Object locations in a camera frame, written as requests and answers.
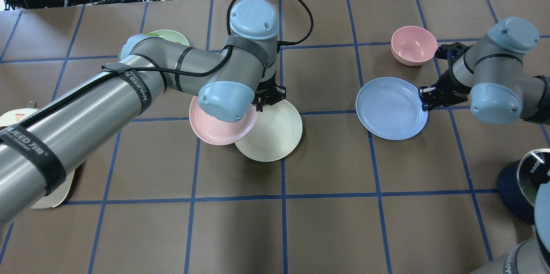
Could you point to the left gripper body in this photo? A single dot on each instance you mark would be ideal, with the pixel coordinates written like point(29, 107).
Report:
point(269, 95)

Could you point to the blue plate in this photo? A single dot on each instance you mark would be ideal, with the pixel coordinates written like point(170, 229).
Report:
point(390, 108)

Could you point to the beige plate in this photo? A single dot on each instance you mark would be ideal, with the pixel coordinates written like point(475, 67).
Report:
point(276, 133)

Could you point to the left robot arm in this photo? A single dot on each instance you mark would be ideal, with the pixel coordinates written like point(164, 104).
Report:
point(38, 153)

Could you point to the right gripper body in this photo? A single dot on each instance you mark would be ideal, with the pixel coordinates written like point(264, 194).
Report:
point(445, 89)

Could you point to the green plate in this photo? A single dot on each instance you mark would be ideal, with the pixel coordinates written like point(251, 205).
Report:
point(171, 35)

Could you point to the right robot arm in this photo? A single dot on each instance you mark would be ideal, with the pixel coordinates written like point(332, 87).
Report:
point(489, 75)

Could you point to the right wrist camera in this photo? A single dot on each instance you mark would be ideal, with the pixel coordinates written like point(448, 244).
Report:
point(451, 52)

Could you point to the pink bowl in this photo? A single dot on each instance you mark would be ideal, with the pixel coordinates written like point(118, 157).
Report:
point(413, 45)

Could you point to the pink plate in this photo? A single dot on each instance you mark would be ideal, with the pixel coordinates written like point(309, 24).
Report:
point(215, 132)

